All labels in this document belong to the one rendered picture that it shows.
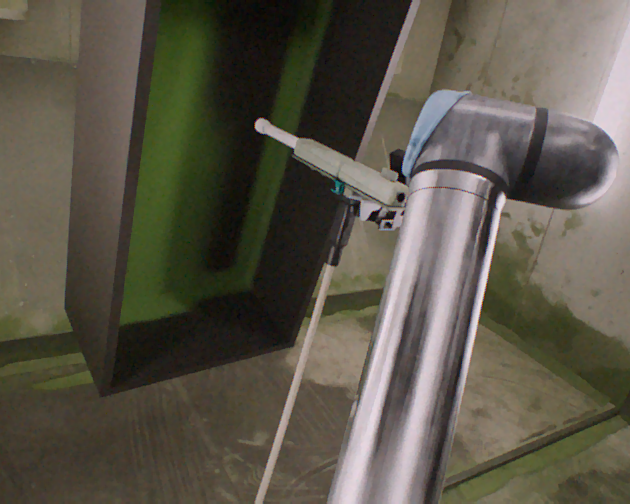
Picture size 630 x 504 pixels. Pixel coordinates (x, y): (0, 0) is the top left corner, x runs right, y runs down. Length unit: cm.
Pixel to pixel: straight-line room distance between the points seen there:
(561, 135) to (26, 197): 202
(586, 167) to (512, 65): 244
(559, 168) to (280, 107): 108
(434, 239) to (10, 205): 195
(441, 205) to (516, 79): 250
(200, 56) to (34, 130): 114
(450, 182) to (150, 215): 112
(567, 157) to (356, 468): 41
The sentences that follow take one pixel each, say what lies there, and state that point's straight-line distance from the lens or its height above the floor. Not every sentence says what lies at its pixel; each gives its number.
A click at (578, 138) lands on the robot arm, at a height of 133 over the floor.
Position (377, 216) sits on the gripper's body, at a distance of 111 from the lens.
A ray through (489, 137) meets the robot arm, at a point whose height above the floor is 131.
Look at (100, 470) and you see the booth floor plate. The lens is 190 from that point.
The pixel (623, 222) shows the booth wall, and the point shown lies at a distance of 273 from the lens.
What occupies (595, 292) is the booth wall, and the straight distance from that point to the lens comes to 282.
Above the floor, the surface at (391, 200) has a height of 114.
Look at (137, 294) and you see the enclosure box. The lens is 177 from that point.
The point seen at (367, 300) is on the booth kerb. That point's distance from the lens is 291.
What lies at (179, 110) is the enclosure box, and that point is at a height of 114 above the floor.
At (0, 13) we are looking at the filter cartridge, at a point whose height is 127.
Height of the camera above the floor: 139
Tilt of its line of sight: 22 degrees down
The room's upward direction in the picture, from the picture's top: 10 degrees clockwise
